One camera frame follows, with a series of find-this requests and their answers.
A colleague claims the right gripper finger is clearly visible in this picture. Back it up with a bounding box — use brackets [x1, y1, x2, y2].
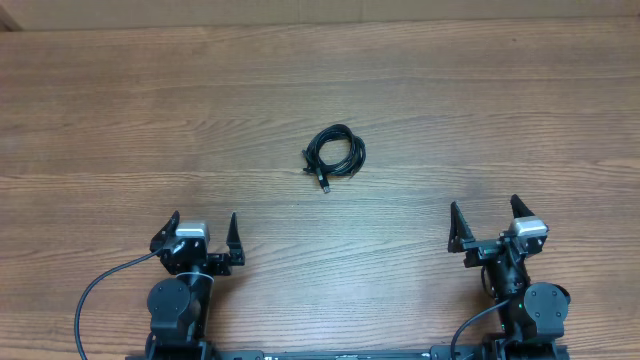
[448, 201, 475, 253]
[510, 194, 534, 218]

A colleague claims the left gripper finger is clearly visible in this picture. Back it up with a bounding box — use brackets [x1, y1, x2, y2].
[226, 212, 245, 266]
[149, 211, 180, 252]

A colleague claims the long black usb cable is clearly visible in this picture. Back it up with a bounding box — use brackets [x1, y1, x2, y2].
[301, 124, 367, 195]

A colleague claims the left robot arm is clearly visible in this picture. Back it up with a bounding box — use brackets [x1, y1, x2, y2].
[144, 212, 245, 360]

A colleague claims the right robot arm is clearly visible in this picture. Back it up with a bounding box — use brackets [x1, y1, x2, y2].
[448, 194, 571, 359]

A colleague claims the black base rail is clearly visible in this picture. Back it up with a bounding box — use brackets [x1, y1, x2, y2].
[124, 343, 571, 360]

